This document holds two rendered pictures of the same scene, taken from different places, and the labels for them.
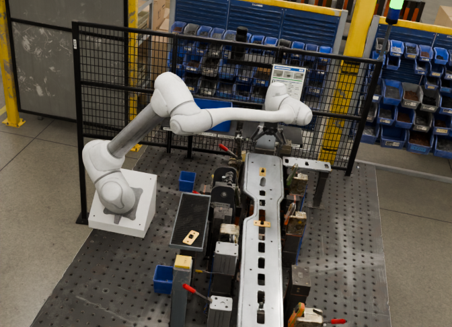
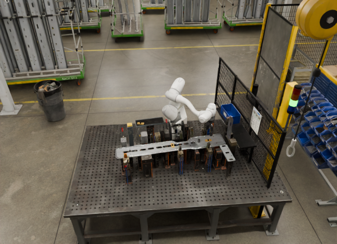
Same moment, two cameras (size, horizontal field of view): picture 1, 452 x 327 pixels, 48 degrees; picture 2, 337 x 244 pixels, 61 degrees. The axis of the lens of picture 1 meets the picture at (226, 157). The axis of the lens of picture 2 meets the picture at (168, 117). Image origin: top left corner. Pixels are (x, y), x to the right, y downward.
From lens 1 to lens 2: 325 cm
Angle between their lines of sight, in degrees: 63
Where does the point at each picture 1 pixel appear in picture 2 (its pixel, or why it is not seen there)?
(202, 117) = (172, 95)
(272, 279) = (143, 152)
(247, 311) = (126, 148)
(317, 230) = (208, 178)
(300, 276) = (145, 156)
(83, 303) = (136, 129)
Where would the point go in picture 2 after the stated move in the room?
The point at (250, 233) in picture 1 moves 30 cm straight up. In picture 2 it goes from (164, 143) to (164, 124)
